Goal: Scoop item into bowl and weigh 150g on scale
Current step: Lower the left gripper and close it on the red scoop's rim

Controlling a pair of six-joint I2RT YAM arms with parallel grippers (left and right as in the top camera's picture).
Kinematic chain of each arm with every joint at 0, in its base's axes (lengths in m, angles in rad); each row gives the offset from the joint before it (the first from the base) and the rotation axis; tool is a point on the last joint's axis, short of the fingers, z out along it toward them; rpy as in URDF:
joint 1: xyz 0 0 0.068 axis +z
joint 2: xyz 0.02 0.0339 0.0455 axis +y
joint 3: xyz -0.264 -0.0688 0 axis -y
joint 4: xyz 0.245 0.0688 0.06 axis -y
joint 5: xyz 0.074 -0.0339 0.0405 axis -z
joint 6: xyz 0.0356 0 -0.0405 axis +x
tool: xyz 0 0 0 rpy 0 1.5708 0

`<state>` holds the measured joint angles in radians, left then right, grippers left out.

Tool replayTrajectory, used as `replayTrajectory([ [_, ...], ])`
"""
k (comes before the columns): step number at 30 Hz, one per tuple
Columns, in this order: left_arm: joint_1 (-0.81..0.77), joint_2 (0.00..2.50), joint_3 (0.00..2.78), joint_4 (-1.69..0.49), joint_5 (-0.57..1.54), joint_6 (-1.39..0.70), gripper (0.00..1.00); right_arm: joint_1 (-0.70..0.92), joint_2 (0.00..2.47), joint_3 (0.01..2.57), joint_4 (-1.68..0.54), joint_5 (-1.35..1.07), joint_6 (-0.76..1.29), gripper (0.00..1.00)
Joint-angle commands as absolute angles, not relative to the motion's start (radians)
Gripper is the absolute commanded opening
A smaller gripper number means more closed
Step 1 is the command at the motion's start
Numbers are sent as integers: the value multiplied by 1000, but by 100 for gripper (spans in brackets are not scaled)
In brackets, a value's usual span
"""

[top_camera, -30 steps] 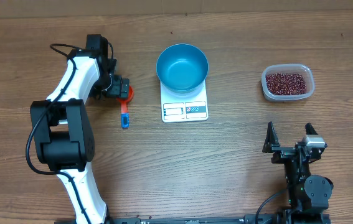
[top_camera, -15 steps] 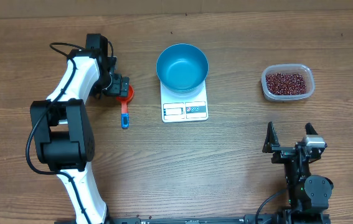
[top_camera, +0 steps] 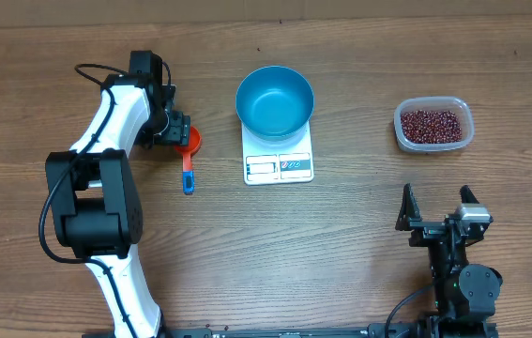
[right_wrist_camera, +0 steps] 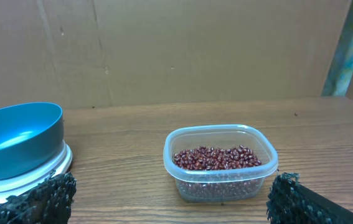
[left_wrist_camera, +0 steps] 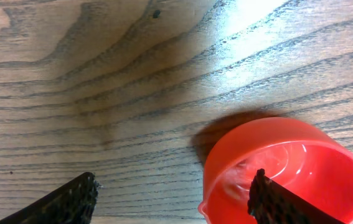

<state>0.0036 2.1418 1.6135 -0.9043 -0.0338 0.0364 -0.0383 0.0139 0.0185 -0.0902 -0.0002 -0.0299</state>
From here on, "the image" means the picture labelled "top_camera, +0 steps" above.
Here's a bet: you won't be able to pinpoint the red beans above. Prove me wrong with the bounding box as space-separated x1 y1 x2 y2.
400 110 463 144

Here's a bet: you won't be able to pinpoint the clear plastic container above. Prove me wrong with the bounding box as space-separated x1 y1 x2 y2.
393 96 475 153

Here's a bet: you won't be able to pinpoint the orange scoop with blue handle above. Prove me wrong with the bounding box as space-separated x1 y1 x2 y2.
175 126 202 195

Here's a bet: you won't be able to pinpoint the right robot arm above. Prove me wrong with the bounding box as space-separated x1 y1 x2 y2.
384 184 503 337

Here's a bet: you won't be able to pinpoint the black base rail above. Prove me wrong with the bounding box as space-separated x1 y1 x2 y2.
82 321 499 338

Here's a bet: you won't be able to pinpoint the white digital kitchen scale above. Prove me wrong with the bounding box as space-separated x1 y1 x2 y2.
241 123 314 186

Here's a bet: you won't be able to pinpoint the blue metal bowl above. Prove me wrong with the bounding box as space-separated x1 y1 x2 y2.
235 65 315 140

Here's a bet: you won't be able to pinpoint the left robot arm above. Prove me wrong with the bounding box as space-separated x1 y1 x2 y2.
38 51 201 337

